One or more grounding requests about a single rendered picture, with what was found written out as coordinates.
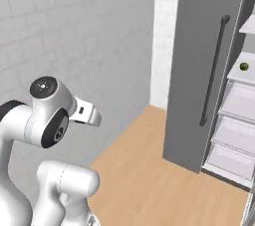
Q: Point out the white fridge shelf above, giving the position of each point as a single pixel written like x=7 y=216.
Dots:
x=249 y=26
x=244 y=76

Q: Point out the white fridge drawer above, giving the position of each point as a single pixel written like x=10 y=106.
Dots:
x=239 y=102
x=229 y=163
x=234 y=135

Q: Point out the grey fridge door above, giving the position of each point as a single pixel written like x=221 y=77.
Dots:
x=192 y=70

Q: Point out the green lime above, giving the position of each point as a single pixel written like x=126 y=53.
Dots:
x=244 y=66

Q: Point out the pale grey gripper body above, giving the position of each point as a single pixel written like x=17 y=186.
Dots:
x=95 y=116

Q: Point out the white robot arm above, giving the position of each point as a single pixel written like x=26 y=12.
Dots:
x=46 y=122

